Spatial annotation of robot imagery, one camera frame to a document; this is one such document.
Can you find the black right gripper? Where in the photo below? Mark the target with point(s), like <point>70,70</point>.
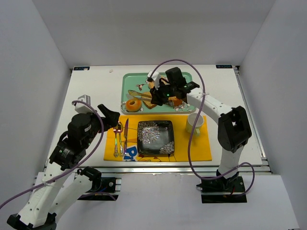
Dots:
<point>156,96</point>

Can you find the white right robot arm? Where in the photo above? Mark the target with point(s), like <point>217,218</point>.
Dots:
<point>233,125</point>

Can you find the iridescent knife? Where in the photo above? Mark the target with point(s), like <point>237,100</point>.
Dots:
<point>126,127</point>

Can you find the black floral square plate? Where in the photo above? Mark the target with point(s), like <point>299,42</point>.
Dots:
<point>155,137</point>

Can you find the aluminium table frame rail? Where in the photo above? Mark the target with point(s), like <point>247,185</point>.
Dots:
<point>203,170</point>

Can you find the left blue corner label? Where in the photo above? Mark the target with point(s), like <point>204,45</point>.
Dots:
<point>81,68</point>

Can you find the brown bread slice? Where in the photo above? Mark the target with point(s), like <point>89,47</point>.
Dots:
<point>147,103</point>

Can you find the blue corner label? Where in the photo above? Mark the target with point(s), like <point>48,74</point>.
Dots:
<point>81,68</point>
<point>224,66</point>

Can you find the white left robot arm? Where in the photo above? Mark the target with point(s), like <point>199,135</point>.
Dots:
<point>49,200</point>

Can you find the yellow printed placemat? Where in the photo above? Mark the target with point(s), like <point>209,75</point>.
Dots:
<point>199,150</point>

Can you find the right blue corner label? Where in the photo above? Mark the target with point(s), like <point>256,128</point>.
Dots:
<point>224,66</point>

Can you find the iridescent fork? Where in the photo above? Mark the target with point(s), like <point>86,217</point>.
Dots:
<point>115,130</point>

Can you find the pale yellow mug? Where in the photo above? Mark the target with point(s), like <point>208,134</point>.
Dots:
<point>194,124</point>

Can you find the orange glazed donut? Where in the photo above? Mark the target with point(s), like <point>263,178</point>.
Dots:
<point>133,105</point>

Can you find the green floral tray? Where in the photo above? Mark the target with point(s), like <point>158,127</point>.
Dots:
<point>137,82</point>

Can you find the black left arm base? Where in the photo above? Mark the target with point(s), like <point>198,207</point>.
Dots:
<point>105,185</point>

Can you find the metal tongs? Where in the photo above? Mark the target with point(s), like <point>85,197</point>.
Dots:
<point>139,96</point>

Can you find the pale glazed bagel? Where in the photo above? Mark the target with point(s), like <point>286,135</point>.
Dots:
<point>156,82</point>

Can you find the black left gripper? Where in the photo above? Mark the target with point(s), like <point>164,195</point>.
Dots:
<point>105,117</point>

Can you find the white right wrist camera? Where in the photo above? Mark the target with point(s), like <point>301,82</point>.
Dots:
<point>152,74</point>

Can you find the sugared bundt cake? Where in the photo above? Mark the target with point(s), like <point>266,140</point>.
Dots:
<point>177,102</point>

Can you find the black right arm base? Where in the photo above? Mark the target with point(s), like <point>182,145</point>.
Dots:
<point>217,192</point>

